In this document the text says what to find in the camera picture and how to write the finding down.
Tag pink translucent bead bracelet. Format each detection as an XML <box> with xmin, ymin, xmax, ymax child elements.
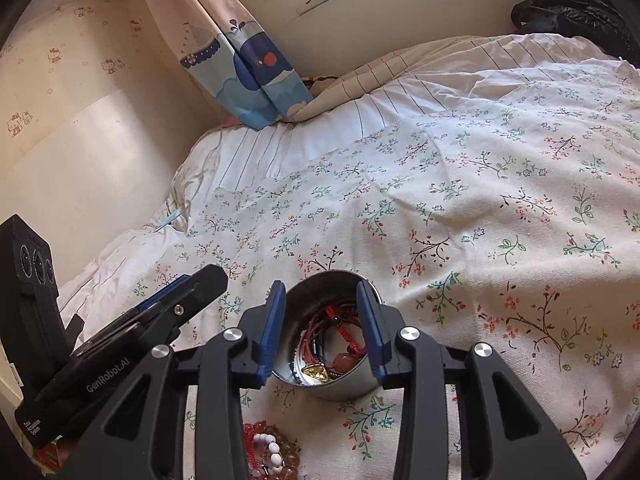
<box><xmin>260</xmin><ymin>424</ymin><xmax>302</xmax><ymax>480</ymax></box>

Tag round metal bowl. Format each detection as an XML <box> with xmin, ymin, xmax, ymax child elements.
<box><xmin>270</xmin><ymin>270</ymin><xmax>388</xmax><ymax>402</ymax></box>

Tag red coral bracelet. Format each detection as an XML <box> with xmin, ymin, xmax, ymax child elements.
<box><xmin>243</xmin><ymin>422</ymin><xmax>266</xmax><ymax>480</ymax></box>

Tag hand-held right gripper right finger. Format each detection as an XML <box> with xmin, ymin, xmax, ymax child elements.
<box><xmin>355</xmin><ymin>281</ymin><xmax>586</xmax><ymax>480</ymax></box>

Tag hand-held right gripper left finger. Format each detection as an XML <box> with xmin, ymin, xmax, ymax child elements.
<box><xmin>60</xmin><ymin>281</ymin><xmax>288</xmax><ymax>480</ymax></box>

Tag whale print curtain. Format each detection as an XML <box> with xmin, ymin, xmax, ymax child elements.
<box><xmin>125</xmin><ymin>0</ymin><xmax>313</xmax><ymax>132</ymax></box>

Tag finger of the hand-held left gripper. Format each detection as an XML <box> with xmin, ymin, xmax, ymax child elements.
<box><xmin>122</xmin><ymin>264</ymin><xmax>229</xmax><ymax>341</ymax></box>

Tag black jacket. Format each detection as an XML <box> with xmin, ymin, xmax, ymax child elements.
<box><xmin>511</xmin><ymin>0</ymin><xmax>640</xmax><ymax>68</ymax></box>

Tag beige striped quilt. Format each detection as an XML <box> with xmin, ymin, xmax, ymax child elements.
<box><xmin>285</xmin><ymin>35</ymin><xmax>501</xmax><ymax>123</ymax></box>

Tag floral blanket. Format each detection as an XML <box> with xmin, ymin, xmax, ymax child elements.
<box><xmin>57</xmin><ymin>60</ymin><xmax>640</xmax><ymax>480</ymax></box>

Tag red cord bracelet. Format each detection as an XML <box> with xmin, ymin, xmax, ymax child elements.
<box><xmin>299</xmin><ymin>304</ymin><xmax>371</xmax><ymax>362</ymax></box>

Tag white bead bracelet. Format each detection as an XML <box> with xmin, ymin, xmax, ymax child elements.
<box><xmin>251</xmin><ymin>431</ymin><xmax>285</xmax><ymax>477</ymax></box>

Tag orange stone beads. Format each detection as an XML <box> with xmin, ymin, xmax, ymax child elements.
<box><xmin>325</xmin><ymin>351</ymin><xmax>369</xmax><ymax>377</ymax></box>

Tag gold pendant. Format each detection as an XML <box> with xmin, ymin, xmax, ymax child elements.
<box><xmin>301</xmin><ymin>366</ymin><xmax>332</xmax><ymax>387</ymax></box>

